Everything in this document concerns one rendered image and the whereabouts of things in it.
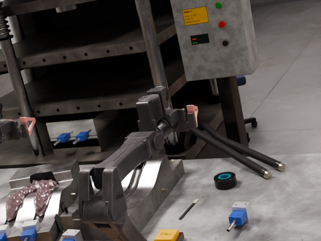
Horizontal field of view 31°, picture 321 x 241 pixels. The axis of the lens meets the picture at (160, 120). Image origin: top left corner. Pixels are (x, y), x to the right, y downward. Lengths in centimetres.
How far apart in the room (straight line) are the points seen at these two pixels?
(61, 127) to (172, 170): 83
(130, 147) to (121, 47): 121
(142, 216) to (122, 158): 61
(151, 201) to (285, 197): 45
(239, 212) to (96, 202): 65
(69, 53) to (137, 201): 99
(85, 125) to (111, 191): 151
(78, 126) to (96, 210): 152
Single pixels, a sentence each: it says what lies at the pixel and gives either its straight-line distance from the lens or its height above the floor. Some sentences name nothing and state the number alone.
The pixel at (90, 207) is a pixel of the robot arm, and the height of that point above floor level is 116.
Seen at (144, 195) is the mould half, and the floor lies 88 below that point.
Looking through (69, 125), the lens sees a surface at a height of 93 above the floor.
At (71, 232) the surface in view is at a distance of 191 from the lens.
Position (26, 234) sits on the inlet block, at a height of 87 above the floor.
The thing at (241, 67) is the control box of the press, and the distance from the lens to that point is 245.
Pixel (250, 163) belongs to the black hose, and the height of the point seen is 84.
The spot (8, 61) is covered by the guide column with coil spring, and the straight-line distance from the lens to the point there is 282.
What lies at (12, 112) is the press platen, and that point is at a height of 103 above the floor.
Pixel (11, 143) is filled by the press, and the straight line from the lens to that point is 333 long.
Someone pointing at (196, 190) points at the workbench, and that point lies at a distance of 211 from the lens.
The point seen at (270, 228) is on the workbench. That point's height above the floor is 80.
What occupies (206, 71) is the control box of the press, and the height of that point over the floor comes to 110.
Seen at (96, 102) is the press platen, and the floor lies 104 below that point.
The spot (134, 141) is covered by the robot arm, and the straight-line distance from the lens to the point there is 141.
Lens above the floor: 168
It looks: 17 degrees down
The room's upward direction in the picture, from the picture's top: 13 degrees counter-clockwise
